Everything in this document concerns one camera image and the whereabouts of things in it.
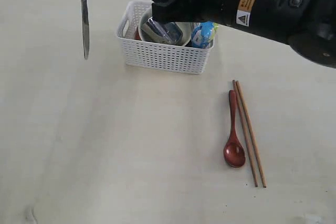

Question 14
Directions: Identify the shiny steel cup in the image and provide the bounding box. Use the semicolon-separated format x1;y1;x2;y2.
141;17;183;45

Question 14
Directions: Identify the white perforated plastic basket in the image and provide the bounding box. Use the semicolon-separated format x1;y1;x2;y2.
116;0;215;74

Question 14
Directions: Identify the blue snack packet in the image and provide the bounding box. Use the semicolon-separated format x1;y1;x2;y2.
191;22;219;49

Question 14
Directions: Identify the brown wooden chopstick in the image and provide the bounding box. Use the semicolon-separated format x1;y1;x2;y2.
236;81;267;188
232;80;258;187

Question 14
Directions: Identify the dark red wooden spoon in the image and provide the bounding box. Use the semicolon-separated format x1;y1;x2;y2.
223;90;246;168

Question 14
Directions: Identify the cream ceramic bowl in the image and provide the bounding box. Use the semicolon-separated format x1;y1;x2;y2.
138;7;192;46

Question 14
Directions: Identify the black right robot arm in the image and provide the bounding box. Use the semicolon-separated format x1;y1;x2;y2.
152;0;335;68

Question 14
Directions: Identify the steel table knife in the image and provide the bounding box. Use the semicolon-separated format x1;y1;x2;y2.
81;0;90;60

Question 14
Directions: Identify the small dark red dish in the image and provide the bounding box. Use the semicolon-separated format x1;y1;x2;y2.
134;28;142;41

